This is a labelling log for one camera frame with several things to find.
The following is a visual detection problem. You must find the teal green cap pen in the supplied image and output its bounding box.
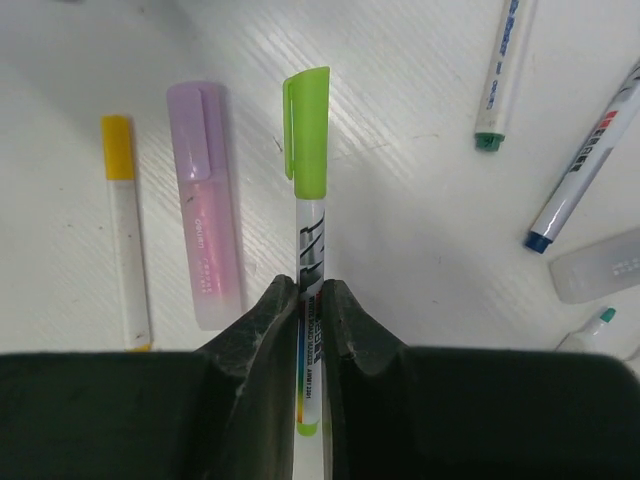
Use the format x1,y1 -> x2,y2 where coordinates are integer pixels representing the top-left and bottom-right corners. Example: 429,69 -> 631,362
474,0 -> 538,153

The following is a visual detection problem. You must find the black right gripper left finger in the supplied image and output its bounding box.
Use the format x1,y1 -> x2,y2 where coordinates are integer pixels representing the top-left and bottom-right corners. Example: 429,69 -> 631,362
1,275 -> 297,479

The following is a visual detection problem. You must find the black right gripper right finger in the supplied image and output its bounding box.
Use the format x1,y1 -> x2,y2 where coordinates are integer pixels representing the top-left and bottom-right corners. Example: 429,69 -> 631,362
322,280 -> 639,479

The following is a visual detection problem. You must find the purple highlighter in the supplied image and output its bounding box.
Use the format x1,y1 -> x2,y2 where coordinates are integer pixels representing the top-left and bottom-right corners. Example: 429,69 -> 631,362
166,81 -> 242,331

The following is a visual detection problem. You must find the dark blue whiteboard marker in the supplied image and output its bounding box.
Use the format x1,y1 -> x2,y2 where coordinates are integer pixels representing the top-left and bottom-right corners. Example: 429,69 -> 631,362
524,62 -> 639,254

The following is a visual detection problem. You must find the orange highlighter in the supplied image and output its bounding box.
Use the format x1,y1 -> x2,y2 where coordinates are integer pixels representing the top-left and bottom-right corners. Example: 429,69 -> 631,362
549,228 -> 639,304

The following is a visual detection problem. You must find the yellow cap pen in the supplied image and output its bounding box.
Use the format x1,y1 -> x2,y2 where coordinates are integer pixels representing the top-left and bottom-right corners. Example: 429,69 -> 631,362
101,115 -> 152,352

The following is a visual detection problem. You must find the teal cap white pen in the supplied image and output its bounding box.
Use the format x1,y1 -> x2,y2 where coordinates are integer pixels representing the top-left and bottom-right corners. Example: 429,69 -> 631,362
554,307 -> 639,362

